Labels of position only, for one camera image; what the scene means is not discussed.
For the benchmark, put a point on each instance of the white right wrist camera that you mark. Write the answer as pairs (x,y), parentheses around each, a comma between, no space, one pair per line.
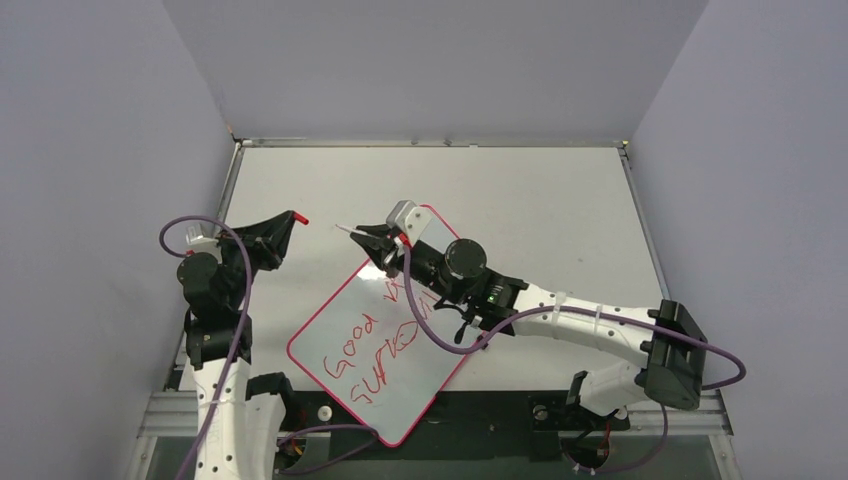
(410,219)

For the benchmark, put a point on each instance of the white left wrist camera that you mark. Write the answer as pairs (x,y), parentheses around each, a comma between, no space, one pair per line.
(199,241)

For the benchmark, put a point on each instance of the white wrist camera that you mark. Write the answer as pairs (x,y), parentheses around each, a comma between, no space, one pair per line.
(199,241)
(410,219)

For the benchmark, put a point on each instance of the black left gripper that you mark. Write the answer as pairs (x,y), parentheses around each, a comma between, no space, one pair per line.
(268,240)

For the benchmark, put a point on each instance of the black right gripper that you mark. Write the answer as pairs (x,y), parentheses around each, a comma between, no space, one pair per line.
(398,250)

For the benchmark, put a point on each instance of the pink-framed whiteboard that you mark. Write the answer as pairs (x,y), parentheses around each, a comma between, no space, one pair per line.
(364,347)

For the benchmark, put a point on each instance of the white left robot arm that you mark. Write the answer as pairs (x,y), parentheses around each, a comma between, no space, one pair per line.
(240,416)

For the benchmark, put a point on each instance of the aluminium table edge frame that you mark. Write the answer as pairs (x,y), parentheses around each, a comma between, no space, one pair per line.
(563,214)

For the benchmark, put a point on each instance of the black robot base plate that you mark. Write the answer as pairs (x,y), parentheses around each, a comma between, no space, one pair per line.
(459,425)

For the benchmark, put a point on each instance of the white whiteboard marker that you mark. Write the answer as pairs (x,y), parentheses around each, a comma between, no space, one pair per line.
(349,230)

